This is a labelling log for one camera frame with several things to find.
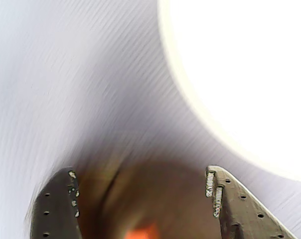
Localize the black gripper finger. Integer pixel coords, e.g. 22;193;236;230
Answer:
24;166;83;239
205;165;299;239

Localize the red cube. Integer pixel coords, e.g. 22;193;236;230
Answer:
124;223;161;239

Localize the white round plate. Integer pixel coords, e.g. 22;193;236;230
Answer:
157;0;301;186

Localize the blue woven tablecloth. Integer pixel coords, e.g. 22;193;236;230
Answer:
0;0;301;239

